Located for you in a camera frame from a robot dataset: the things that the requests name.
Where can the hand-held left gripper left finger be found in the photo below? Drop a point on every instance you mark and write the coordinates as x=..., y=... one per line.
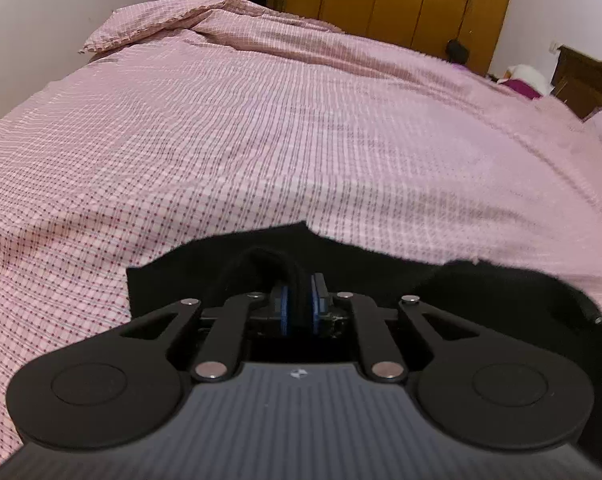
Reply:
x=281, y=306

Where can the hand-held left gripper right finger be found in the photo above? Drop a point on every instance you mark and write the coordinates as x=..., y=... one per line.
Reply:
x=315, y=305

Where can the black knit cardigan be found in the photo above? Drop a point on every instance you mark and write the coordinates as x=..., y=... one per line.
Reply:
x=381, y=280

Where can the pink checked blanket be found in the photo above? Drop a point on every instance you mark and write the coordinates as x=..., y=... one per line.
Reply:
x=261, y=150

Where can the dark wooden headboard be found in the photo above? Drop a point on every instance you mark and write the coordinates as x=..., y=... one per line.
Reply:
x=588, y=82

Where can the purple cloth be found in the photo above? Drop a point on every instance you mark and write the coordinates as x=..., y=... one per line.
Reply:
x=523, y=88

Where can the white plush toy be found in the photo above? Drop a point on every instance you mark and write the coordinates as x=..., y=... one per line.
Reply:
x=527, y=76

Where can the small black bag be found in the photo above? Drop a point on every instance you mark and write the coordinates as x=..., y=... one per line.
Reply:
x=457, y=50

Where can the wooden wardrobe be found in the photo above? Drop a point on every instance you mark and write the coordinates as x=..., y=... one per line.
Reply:
x=411, y=0

